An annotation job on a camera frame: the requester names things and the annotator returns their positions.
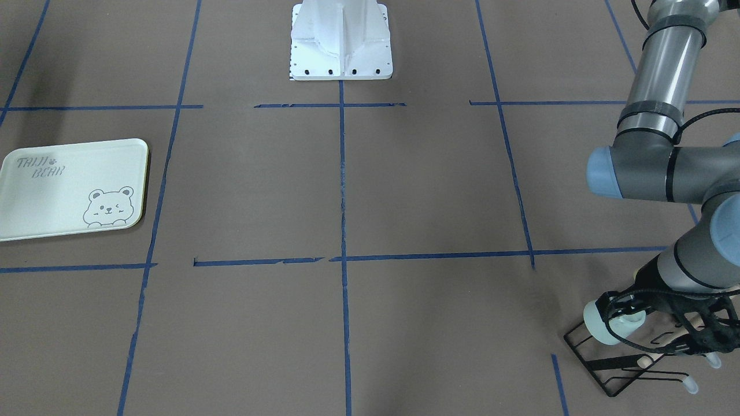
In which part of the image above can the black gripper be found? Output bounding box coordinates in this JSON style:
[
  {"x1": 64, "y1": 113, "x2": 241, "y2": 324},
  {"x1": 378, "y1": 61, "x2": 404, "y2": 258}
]
[{"x1": 599, "y1": 287, "x2": 739, "y2": 354}]

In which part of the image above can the pale green cup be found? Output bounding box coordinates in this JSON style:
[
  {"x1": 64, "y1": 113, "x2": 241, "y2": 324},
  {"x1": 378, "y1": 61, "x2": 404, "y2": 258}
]
[{"x1": 582, "y1": 300, "x2": 647, "y2": 346}]

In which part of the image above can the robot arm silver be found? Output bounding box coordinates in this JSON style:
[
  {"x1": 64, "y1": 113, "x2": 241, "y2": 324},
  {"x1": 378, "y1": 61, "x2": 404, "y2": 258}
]
[{"x1": 583, "y1": 1, "x2": 739, "y2": 355}]

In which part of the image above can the white bear print tray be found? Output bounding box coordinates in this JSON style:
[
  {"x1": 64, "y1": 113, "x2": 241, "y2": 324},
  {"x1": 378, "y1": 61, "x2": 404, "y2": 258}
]
[{"x1": 1, "y1": 139, "x2": 150, "y2": 242}]

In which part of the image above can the black wire cup rack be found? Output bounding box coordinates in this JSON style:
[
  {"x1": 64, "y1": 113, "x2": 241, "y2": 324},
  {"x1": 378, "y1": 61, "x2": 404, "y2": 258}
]
[{"x1": 563, "y1": 321, "x2": 700, "y2": 398}]

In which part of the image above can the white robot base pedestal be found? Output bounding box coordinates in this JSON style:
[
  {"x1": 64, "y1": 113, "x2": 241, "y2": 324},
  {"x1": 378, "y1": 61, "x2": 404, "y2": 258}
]
[{"x1": 289, "y1": 1, "x2": 394, "y2": 81}]

